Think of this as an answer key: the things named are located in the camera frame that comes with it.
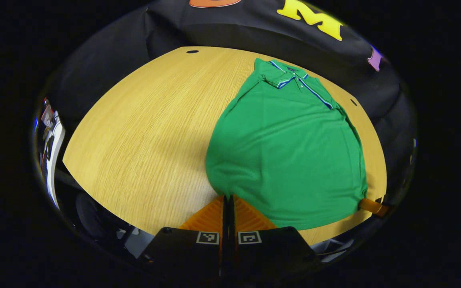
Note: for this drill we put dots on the white blue edged board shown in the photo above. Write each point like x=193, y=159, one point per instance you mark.
x=56, y=148

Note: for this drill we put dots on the black backdrop cloth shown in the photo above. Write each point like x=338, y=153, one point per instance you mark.
x=230, y=32

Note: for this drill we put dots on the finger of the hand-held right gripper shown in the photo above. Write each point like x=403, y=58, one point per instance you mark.
x=370, y=206

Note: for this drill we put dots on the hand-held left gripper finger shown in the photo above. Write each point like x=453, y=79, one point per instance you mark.
x=231, y=240
x=226, y=240

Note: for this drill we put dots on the green T-shirt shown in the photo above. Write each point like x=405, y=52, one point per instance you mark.
x=286, y=152

